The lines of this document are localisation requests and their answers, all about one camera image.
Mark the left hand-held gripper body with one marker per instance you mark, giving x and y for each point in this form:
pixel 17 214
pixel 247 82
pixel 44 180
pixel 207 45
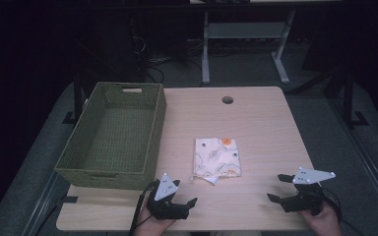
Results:
pixel 167 209

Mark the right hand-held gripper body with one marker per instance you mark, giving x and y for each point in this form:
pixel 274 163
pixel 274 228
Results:
pixel 305 200

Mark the white patterned cloth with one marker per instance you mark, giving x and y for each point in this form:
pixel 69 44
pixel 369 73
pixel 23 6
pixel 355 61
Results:
pixel 216 159

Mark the green woven basket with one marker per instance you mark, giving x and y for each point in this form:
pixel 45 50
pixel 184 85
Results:
pixel 118 137

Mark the person's left hand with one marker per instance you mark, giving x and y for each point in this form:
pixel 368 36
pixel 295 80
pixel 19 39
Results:
pixel 147 226

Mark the person's right hand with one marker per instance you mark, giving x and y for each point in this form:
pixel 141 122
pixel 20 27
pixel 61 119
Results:
pixel 325 223

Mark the black tape strip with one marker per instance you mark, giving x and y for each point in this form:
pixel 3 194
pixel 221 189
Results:
pixel 68 199

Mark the black metal stand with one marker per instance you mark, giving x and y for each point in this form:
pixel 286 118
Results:
pixel 348 98
pixel 77 98

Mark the white desk with metal frame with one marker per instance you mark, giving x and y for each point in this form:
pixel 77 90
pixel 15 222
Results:
pixel 246 30

